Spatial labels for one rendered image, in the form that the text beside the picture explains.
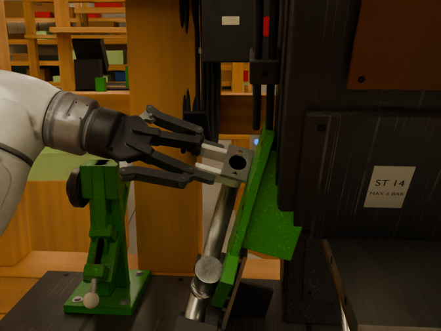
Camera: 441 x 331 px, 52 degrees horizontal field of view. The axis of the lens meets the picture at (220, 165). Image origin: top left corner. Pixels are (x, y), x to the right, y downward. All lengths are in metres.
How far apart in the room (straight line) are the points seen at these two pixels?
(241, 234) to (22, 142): 0.34
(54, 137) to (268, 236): 0.34
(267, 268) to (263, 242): 0.47
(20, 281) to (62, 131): 0.50
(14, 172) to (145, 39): 0.40
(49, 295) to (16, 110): 0.43
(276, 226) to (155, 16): 0.52
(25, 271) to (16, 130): 0.52
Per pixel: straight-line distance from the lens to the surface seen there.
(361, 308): 0.48
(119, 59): 7.70
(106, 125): 0.68
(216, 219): 0.76
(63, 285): 1.02
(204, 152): 0.70
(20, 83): 0.73
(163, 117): 0.71
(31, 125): 0.70
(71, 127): 0.68
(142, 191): 1.00
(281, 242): 0.61
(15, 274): 1.15
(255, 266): 1.09
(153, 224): 1.02
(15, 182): 0.70
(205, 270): 0.62
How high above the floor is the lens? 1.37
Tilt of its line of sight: 14 degrees down
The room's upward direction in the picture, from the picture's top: straight up
